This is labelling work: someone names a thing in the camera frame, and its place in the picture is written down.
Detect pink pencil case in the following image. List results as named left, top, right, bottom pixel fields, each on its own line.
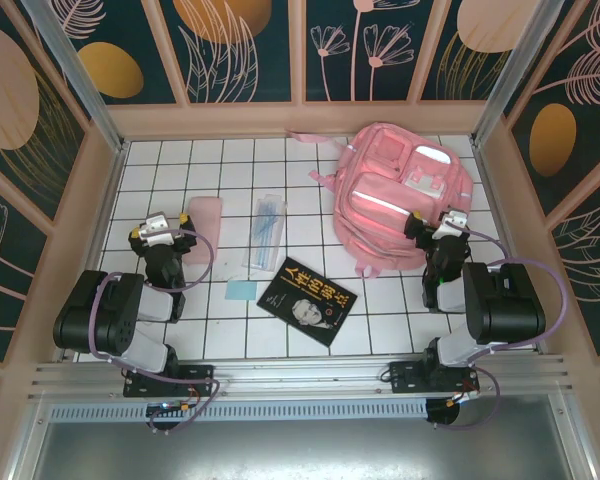
left=182, top=196, right=225, bottom=266

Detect aluminium mounting rail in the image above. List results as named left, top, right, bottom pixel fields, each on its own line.
left=27, top=355, right=576, bottom=401

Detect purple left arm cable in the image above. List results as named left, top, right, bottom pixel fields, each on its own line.
left=87, top=229, right=222, bottom=435

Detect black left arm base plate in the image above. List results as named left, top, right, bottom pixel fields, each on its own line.
left=123, top=363, right=216, bottom=399

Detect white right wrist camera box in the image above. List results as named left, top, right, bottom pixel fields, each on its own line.
left=431, top=208, right=470, bottom=240

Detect pink backpack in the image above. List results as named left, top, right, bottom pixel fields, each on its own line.
left=285, top=122, right=476, bottom=279

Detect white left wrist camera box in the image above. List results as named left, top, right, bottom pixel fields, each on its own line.
left=142, top=213, right=182, bottom=247

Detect aluminium frame post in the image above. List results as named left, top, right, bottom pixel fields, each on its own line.
left=20, top=0, right=130, bottom=154
left=471, top=0, right=565, bottom=147

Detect left aluminium frame post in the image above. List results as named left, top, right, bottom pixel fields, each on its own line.
left=20, top=0, right=130, bottom=154

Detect grey slotted cable duct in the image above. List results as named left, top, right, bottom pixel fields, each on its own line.
left=47, top=399, right=431, bottom=422

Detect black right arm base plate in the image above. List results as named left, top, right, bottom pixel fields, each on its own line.
left=388, top=359, right=480, bottom=397

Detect clear pen case blue pens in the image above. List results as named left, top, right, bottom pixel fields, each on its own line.
left=242, top=192, right=288, bottom=273

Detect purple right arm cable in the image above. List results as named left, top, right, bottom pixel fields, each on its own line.
left=427, top=227, right=567, bottom=431

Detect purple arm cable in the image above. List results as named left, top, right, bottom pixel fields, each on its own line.
left=87, top=229, right=222, bottom=435
left=427, top=227, right=567, bottom=431

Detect right aluminium frame post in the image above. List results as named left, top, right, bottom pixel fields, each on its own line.
left=471, top=0, right=565, bottom=147

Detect black book with portrait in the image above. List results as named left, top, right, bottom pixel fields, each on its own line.
left=256, top=257, right=359, bottom=347

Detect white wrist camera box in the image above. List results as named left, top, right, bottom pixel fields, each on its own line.
left=142, top=213, right=182, bottom=247
left=431, top=208, right=470, bottom=240

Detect grey sheet metal panel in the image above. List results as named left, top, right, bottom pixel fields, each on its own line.
left=9, top=422, right=594, bottom=480

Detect light blue card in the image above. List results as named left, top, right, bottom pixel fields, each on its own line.
left=225, top=279, right=260, bottom=302

